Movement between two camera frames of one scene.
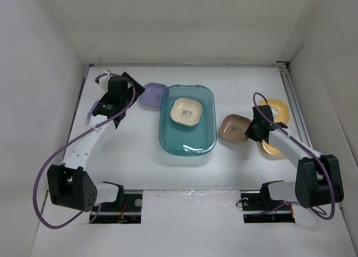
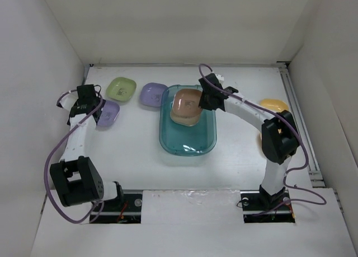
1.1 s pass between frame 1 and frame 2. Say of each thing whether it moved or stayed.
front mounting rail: stayed
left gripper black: moved
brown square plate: moved
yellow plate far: stayed
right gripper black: moved
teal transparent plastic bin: stayed
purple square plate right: stayed
